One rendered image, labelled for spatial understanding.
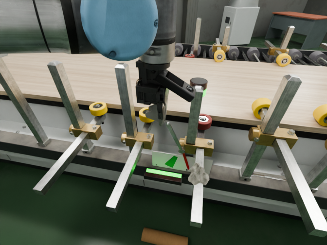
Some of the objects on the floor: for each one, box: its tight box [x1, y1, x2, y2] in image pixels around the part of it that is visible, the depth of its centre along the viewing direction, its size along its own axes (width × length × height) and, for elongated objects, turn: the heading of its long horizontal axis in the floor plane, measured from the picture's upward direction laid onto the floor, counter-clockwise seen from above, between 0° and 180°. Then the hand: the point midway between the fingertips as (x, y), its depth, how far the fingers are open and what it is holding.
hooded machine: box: [218, 0, 260, 47], centre depth 465 cm, size 75×62×140 cm
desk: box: [265, 12, 327, 50], centre depth 505 cm, size 70×137×74 cm, turn 19°
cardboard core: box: [141, 227, 188, 245], centre depth 114 cm, size 30×8×8 cm, turn 78°
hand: (163, 122), depth 56 cm, fingers closed
